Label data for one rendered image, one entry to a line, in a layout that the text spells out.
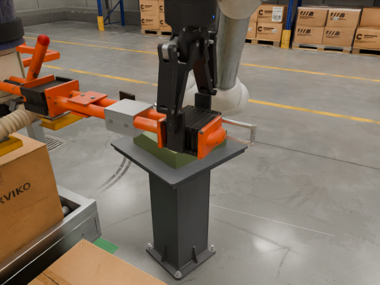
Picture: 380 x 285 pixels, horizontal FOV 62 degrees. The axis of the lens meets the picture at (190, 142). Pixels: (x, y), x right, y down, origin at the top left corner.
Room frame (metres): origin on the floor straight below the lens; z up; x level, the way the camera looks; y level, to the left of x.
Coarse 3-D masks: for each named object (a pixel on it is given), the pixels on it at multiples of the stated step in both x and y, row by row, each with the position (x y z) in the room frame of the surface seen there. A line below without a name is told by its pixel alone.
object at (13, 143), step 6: (6, 138) 0.65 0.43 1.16; (12, 138) 0.66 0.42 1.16; (0, 144) 0.63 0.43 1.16; (6, 144) 0.63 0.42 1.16; (12, 144) 0.63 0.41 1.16; (18, 144) 0.64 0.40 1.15; (0, 150) 0.61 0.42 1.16; (6, 150) 0.62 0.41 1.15; (12, 150) 0.63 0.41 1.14; (0, 156) 0.61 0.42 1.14
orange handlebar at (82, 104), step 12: (24, 48) 1.09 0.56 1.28; (24, 60) 0.92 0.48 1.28; (48, 60) 0.98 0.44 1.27; (0, 84) 0.70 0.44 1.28; (12, 84) 0.69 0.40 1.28; (60, 96) 0.62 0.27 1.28; (72, 96) 0.64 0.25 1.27; (84, 96) 0.60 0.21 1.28; (96, 96) 0.60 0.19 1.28; (72, 108) 0.58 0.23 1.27; (84, 108) 0.57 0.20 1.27; (96, 108) 0.56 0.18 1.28; (144, 120) 0.50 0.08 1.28; (156, 120) 0.50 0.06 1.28; (156, 132) 0.48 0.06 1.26; (216, 132) 0.45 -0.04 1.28; (216, 144) 0.44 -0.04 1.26
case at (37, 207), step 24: (24, 144) 1.02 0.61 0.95; (0, 168) 0.87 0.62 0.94; (24, 168) 0.93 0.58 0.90; (48, 168) 1.01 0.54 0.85; (0, 192) 0.85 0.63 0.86; (24, 192) 0.91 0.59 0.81; (48, 192) 0.99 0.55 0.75; (0, 216) 0.83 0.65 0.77; (24, 216) 0.89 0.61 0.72; (48, 216) 0.97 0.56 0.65; (0, 240) 0.81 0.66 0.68; (24, 240) 0.87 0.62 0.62
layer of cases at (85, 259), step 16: (80, 240) 0.94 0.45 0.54; (64, 256) 0.86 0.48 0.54; (80, 256) 0.86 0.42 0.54; (96, 256) 0.86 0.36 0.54; (112, 256) 0.86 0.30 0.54; (48, 272) 0.79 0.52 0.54; (64, 272) 0.79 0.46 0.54; (80, 272) 0.79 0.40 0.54; (96, 272) 0.79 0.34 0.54; (112, 272) 0.79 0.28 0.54; (128, 272) 0.79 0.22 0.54; (144, 272) 0.79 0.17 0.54
